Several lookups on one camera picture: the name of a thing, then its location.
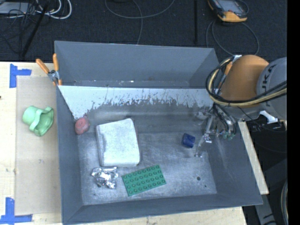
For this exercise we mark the brown cardboard board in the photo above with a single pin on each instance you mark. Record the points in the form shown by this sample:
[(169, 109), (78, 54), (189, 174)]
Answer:
[(35, 167)]

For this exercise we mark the green studded building plate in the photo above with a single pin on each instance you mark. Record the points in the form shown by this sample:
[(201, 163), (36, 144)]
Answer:
[(144, 180)]

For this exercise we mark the blue cube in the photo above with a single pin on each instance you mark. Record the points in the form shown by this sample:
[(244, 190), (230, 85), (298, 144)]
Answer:
[(188, 140)]

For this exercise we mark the pink round toy fruit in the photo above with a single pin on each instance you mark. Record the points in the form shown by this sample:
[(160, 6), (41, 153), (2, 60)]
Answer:
[(82, 125)]

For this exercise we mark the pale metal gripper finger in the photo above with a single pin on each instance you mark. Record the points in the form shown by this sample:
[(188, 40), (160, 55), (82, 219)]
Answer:
[(204, 146), (200, 146)]

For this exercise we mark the pale green plastic cup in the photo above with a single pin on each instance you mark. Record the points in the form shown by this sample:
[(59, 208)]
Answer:
[(38, 119)]

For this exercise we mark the crumpled silver foil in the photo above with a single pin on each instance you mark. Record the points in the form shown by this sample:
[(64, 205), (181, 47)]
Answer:
[(104, 177)]

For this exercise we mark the grey metal bin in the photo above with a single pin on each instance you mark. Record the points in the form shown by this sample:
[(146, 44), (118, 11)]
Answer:
[(164, 153)]

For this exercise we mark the black cylinder on white bracket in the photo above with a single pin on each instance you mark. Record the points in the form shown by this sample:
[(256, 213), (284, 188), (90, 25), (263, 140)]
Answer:
[(269, 117)]

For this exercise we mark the white sponge block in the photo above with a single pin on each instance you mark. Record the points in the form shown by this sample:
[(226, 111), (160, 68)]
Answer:
[(118, 143)]

